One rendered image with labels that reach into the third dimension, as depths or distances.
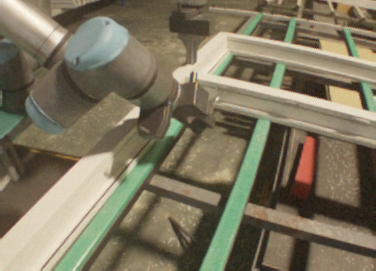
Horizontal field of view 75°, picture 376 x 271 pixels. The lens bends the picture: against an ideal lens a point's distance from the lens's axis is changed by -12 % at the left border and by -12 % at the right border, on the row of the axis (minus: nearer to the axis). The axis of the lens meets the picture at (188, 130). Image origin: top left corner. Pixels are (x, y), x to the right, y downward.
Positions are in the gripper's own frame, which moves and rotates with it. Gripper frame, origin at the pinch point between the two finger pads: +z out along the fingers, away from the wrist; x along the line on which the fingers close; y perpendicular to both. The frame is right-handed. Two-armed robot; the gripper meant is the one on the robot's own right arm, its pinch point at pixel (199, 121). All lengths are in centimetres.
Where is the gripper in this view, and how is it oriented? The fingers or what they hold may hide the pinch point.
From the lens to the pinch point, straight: 63.9
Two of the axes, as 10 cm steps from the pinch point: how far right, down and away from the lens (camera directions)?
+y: 1.3, -9.4, 3.1
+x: -8.5, 0.6, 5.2
